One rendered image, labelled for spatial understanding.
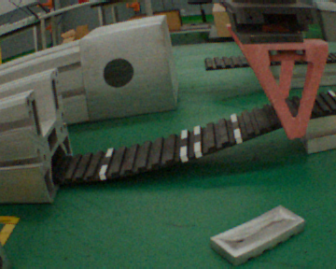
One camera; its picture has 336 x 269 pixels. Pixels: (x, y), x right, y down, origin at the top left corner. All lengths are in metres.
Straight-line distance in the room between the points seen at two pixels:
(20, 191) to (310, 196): 0.22
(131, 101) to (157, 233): 0.24
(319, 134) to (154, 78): 0.21
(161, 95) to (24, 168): 0.21
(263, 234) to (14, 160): 0.20
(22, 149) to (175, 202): 0.12
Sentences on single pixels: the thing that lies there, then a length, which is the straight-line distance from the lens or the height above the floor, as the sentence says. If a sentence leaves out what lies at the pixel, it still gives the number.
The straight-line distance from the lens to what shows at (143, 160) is 0.37.
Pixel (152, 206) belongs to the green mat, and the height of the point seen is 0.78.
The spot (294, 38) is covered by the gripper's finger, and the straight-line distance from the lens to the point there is 0.30.
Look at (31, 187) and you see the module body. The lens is 0.36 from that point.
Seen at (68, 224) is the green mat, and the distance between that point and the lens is 0.32.
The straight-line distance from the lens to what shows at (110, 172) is 0.37.
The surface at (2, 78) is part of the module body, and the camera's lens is 0.55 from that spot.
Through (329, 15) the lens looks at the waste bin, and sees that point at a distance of 5.48.
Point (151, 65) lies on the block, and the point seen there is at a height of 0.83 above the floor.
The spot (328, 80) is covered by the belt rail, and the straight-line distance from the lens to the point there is 0.56.
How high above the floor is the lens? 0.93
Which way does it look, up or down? 19 degrees down
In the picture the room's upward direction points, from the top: 10 degrees counter-clockwise
